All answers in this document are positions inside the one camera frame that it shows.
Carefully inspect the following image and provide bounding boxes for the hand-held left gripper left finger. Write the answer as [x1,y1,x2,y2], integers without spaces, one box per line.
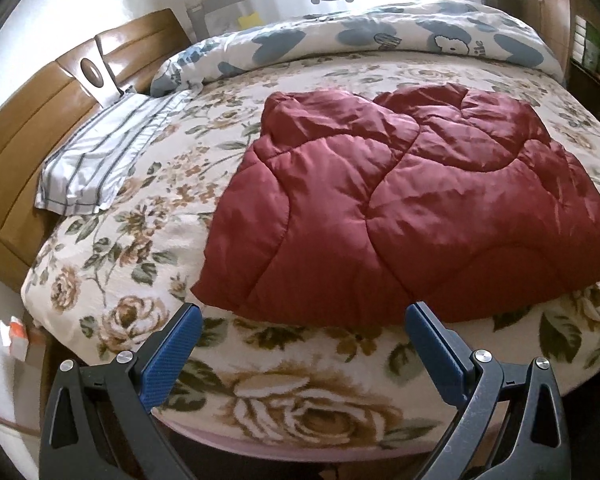
[39,302,203,480]

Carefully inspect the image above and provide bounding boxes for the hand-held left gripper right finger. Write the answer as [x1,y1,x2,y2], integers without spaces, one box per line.
[405,301,566,480]

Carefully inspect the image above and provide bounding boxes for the red quilted jacket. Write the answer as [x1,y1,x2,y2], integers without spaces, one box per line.
[190,82,600,326]

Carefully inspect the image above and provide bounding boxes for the floral blanket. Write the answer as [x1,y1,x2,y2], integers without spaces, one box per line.
[22,52,600,453]

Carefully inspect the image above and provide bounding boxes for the orange white box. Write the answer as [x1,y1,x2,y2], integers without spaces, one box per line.
[0,316,33,361]

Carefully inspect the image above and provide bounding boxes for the striped grey white pillow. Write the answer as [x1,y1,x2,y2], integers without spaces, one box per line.
[34,91,203,216]

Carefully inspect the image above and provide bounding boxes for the wooden headboard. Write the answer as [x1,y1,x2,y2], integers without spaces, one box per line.
[0,8,193,281]

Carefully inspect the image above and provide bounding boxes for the blue patterned white duvet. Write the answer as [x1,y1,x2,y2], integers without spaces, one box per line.
[150,1,566,98]

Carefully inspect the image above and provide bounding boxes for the green white boxes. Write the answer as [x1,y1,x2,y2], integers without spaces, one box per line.
[572,10,600,73]

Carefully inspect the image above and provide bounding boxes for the wooden wardrobe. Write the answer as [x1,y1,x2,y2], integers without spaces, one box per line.
[510,0,586,61]

